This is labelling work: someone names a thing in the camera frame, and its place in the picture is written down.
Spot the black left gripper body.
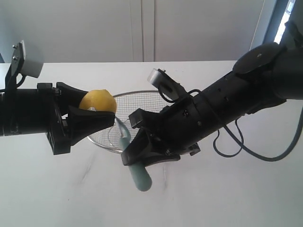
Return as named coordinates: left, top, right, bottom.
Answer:
left=37, top=83, right=71, bottom=155

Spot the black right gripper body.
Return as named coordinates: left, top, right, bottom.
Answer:
left=160, top=91, right=218, bottom=156

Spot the teal handled peeler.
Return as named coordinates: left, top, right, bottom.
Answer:
left=115, top=117, right=152, bottom=192

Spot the yellow lemon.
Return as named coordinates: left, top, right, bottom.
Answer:
left=79, top=89, right=117, bottom=113

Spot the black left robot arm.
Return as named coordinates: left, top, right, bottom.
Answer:
left=0, top=82, right=115, bottom=155

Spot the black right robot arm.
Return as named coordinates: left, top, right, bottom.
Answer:
left=121, top=21, right=303, bottom=166

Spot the metal wire mesh basket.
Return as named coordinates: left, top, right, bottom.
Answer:
left=86, top=90, right=171, bottom=155

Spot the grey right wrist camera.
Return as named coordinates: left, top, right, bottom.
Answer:
left=147, top=69, right=186, bottom=101

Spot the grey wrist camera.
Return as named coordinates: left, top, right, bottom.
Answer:
left=147, top=69, right=186, bottom=101
left=11, top=40, right=44, bottom=78

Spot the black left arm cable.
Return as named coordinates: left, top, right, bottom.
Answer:
left=14, top=72, right=27, bottom=87

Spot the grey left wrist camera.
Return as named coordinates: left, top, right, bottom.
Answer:
left=11, top=40, right=44, bottom=78

